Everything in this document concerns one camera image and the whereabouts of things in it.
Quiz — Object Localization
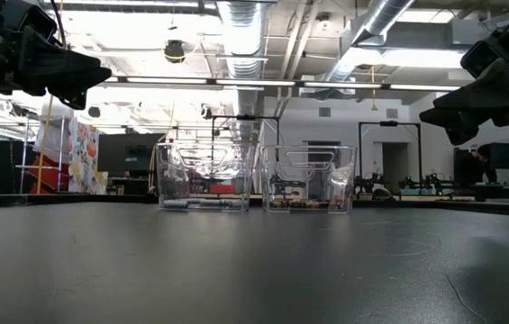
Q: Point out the black cabinet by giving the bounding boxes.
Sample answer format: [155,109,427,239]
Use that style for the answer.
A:
[453,147,476,191]

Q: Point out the silver ribbed ceiling duct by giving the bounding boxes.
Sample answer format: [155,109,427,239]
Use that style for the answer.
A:
[323,0,417,85]
[215,0,268,145]

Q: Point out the yellow hanging cord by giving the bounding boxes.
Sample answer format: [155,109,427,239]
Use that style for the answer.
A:
[369,65,379,113]

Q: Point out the person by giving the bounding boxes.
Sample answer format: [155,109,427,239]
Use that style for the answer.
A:
[468,143,499,185]

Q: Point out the red black striped structure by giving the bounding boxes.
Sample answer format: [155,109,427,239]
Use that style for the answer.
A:
[28,151,71,195]

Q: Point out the black monitor screen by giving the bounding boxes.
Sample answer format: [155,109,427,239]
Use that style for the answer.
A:
[97,132,166,177]
[490,142,509,171]

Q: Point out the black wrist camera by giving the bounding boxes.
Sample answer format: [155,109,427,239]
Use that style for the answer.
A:
[459,39,505,80]
[1,3,59,44]

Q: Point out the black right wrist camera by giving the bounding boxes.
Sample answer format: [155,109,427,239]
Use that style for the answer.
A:
[459,39,505,80]

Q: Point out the long white light bar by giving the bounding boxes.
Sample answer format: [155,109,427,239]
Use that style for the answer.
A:
[100,74,462,95]

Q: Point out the black metal rig frame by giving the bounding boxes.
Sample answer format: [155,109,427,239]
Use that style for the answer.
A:
[357,120,423,194]

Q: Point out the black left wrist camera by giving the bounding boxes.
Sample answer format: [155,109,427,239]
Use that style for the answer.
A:
[1,3,59,44]

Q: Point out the black overhead camera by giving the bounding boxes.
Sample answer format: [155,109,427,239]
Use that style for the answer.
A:
[163,39,188,64]

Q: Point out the red box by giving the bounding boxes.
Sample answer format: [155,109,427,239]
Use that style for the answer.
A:
[208,183,238,195]

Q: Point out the black table mat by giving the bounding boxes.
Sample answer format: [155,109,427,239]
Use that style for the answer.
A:
[0,201,509,324]

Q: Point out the grey metal rack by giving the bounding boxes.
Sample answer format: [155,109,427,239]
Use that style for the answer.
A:
[18,115,66,195]

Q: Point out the clear plastic bin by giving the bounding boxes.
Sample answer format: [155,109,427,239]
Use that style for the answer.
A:
[259,143,359,215]
[153,141,256,213]

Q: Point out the black side table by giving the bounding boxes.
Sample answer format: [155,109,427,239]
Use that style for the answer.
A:
[472,183,509,204]

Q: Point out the white rectangular air duct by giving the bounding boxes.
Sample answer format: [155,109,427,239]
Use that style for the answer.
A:
[348,20,480,68]

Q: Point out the floral patterned panel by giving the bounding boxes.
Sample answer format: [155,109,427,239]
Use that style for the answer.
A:
[67,117,110,195]

